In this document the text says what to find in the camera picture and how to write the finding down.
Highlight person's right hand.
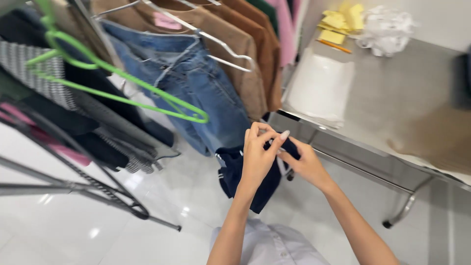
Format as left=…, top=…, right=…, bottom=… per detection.
left=276, top=137, right=333, bottom=194

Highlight person's left hand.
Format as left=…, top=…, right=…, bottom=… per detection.
left=238, top=122, right=291, bottom=192

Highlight navy blue garment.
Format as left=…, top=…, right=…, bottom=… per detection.
left=215, top=132, right=302, bottom=215

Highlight white plastic bag stack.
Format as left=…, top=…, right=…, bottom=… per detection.
left=284, top=47, right=356, bottom=130

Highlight person's white shirt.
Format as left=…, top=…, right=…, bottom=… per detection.
left=210, top=219, right=332, bottom=265

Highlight blue denim jeans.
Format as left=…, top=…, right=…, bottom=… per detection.
left=101, top=19, right=253, bottom=157

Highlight tan brown top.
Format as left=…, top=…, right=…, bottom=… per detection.
left=91, top=0, right=268, bottom=121

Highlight steel table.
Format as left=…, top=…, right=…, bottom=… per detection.
left=267, top=37, right=471, bottom=229

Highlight rust brown top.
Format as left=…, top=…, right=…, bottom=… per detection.
left=221, top=0, right=284, bottom=113

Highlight orange pencil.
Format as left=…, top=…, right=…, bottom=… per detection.
left=316, top=38, right=353, bottom=54

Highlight light pink garment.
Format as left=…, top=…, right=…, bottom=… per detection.
left=265, top=0, right=301, bottom=68

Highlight silver metal hanger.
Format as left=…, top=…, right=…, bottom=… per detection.
left=94, top=0, right=257, bottom=73

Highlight yellow sticky notes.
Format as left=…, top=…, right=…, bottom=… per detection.
left=317, top=3, right=366, bottom=45

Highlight dark green garment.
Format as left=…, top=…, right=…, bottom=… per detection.
left=246, top=0, right=280, bottom=34

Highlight crumpled white plastic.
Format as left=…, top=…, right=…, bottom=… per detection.
left=356, top=5, right=416, bottom=58

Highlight green plastic hanger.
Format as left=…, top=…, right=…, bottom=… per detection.
left=25, top=0, right=209, bottom=124

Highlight pink label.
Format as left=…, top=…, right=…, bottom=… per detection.
left=153, top=11, right=183, bottom=31

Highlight dark object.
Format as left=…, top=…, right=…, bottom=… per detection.
left=453, top=47, right=471, bottom=110

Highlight grey metal clothes rack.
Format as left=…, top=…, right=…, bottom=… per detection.
left=0, top=0, right=183, bottom=232

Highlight rose pink garment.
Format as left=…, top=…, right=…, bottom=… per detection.
left=0, top=102, right=92, bottom=167

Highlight black and white striped garment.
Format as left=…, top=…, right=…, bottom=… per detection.
left=0, top=40, right=159, bottom=174

